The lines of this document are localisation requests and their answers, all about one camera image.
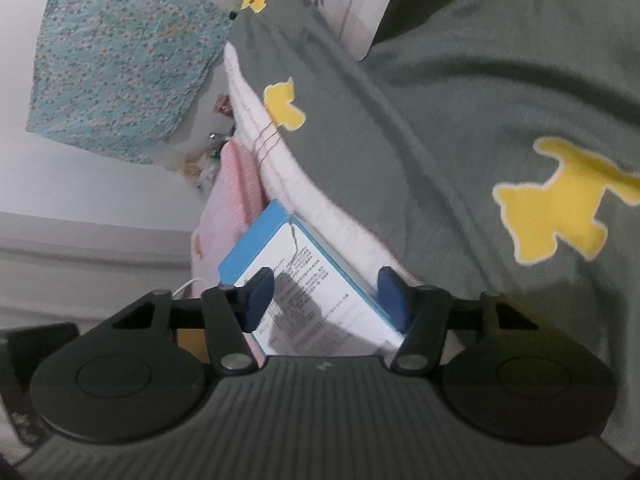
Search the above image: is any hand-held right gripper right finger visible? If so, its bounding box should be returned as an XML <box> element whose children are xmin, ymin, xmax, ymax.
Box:
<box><xmin>377</xmin><ymin>266</ymin><xmax>540</xmax><ymax>375</ymax></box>

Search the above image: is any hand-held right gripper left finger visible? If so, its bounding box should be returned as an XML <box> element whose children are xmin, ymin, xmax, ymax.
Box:
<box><xmin>112</xmin><ymin>266</ymin><xmax>276</xmax><ymax>375</ymax></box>

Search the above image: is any blue and white box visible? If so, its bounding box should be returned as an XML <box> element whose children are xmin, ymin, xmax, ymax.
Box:
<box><xmin>218</xmin><ymin>199</ymin><xmax>406</xmax><ymax>368</ymax></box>

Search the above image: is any white plaid fuzzy blanket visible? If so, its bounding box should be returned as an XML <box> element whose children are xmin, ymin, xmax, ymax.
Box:
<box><xmin>222</xmin><ymin>41</ymin><xmax>406</xmax><ymax>286</ymax></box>

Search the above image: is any heap of crumpled wrappers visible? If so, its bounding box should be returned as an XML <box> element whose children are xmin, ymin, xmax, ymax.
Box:
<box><xmin>182</xmin><ymin>94</ymin><xmax>236</xmax><ymax>192</ymax></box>

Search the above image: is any grey bedding with yellow prints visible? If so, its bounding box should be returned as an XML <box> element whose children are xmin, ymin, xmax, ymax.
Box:
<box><xmin>227</xmin><ymin>0</ymin><xmax>640</xmax><ymax>466</ymax></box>

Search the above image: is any black carton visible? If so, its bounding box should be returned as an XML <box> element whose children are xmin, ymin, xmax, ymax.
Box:
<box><xmin>0</xmin><ymin>322</ymin><xmax>81</xmax><ymax>448</ymax></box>

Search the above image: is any teal floral curtain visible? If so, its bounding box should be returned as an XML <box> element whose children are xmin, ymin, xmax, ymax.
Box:
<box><xmin>26</xmin><ymin>0</ymin><xmax>236</xmax><ymax>165</ymax></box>

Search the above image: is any white checked pillow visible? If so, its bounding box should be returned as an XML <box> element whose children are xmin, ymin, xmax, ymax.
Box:
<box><xmin>309</xmin><ymin>0</ymin><xmax>407</xmax><ymax>62</ymax></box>

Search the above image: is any white cable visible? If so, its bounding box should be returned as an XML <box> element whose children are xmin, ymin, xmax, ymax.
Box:
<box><xmin>174</xmin><ymin>279</ymin><xmax>202</xmax><ymax>302</ymax></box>

